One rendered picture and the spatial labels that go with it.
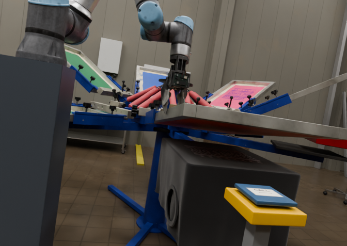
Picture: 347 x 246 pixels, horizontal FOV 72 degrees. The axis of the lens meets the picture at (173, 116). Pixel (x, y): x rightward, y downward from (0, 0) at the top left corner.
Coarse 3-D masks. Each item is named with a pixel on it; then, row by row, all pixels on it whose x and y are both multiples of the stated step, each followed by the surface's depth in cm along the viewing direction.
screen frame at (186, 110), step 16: (160, 112) 102; (176, 112) 75; (192, 112) 68; (208, 112) 69; (224, 112) 70; (240, 112) 71; (272, 128) 74; (288, 128) 75; (304, 128) 76; (320, 128) 78; (336, 128) 79
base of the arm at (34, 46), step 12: (24, 36) 75; (36, 36) 74; (48, 36) 75; (60, 36) 78; (24, 48) 73; (36, 48) 73; (48, 48) 74; (60, 48) 78; (48, 60) 74; (60, 60) 77
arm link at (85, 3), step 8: (72, 0) 88; (80, 0) 88; (88, 0) 89; (96, 0) 91; (72, 8) 86; (80, 8) 88; (88, 8) 90; (80, 16) 88; (88, 16) 90; (80, 24) 89; (88, 24) 93; (72, 32) 87; (80, 32) 91; (88, 32) 97; (72, 40) 91; (80, 40) 95
